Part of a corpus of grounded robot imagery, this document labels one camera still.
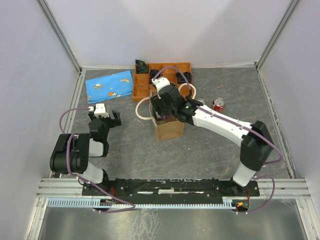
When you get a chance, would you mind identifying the brown canvas bag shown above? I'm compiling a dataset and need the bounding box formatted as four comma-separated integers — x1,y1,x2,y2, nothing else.
135,90,185,141

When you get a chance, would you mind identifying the red soda can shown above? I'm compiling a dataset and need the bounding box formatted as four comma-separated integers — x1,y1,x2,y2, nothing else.
211,97,226,113

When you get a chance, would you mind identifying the purple soda can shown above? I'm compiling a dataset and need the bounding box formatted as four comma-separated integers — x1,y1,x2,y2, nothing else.
161,115,170,120
197,98,206,105

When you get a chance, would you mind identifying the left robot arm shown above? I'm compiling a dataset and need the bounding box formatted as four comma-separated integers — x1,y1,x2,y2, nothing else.
49,110,122,195

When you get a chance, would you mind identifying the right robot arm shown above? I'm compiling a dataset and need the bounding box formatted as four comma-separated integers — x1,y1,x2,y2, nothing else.
150,84,275,196

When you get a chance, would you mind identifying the black rolled band right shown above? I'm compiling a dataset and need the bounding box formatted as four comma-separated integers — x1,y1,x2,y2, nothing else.
175,71,193,84

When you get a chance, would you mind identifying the black rolled band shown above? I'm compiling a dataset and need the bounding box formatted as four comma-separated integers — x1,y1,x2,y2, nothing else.
149,69,159,85
175,71,193,84

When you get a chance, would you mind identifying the blue patterned cloth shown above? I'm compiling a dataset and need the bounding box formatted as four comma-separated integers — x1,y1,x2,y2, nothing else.
85,70,134,104

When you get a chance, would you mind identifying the orange compartment tray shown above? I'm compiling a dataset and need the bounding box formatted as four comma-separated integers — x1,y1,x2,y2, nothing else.
132,62,193,102

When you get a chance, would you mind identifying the black rolled band left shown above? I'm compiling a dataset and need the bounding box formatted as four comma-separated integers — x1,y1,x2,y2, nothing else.
149,69,159,85

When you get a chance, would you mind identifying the dark patterned rolled fabric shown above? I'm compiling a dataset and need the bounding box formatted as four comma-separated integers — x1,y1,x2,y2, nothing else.
135,59,149,74

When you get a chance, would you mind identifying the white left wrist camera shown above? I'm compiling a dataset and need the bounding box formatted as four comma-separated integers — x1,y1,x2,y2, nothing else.
94,103,110,118

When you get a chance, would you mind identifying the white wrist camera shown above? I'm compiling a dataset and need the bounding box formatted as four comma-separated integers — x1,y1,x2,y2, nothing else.
94,103,110,118
151,77,171,91

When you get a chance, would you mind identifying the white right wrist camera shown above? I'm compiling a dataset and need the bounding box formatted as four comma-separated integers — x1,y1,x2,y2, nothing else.
151,77,171,91

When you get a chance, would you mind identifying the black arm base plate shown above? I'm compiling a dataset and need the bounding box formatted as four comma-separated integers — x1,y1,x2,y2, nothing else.
98,178,260,206

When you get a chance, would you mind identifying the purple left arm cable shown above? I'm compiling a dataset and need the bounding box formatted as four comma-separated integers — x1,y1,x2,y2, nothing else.
58,106,137,214

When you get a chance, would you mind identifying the light blue cable duct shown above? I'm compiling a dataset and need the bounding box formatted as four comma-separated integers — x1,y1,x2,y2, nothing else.
47,197,236,210

